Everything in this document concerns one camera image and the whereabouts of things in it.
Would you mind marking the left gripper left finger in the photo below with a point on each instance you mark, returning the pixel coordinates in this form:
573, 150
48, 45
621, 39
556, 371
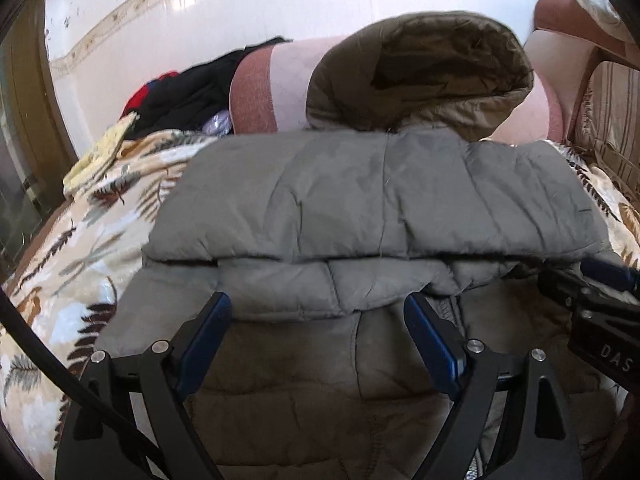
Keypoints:
136, 426

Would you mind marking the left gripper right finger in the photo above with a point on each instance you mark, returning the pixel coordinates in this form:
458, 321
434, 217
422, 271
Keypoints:
535, 438

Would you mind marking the grey-olive puffer jacket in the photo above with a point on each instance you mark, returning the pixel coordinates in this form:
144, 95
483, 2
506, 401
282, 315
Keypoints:
318, 235

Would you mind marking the black and red clothes pile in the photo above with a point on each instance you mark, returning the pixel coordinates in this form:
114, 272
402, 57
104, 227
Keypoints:
187, 100

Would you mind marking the leaf-patterned fleece blanket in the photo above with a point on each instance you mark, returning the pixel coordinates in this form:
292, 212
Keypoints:
70, 288

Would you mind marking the striped brown pillow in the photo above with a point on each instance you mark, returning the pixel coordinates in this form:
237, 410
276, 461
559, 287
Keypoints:
608, 125

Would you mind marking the yellow patterned cloth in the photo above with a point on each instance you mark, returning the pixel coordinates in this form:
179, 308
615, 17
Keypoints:
91, 166

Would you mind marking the brown glass-panel door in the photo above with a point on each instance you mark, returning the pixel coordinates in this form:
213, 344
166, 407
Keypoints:
36, 152

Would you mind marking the pink rolled quilt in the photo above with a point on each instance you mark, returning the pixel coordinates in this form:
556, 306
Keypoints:
269, 94

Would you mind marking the white cloth on headboard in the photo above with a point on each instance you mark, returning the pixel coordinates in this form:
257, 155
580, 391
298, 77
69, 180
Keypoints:
607, 18

